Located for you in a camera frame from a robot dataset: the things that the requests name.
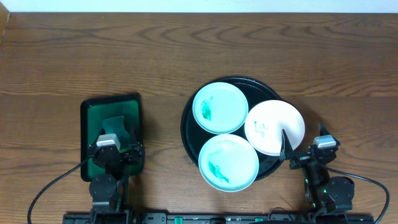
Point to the mint green plate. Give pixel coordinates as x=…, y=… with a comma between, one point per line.
x=220, y=108
x=228, y=163

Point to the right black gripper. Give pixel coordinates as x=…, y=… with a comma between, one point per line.
x=300, y=158

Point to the mint green plate bottom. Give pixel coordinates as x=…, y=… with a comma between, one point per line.
x=228, y=163

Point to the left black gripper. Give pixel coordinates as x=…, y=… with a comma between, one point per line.
x=125, y=153

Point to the pink white plate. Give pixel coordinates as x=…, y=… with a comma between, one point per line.
x=266, y=121

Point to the mint green plate top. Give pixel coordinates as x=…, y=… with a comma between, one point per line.
x=220, y=108

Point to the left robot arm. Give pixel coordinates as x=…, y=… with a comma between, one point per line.
x=110, y=189

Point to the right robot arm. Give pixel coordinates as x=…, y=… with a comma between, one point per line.
x=326, y=194

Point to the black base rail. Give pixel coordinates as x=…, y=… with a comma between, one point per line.
x=163, y=218

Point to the black rectangular sponge tray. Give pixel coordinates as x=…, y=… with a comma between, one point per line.
x=92, y=114

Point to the round black tray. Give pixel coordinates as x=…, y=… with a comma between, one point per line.
x=194, y=137

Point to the green scouring sponge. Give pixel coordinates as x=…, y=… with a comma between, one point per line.
x=115, y=125

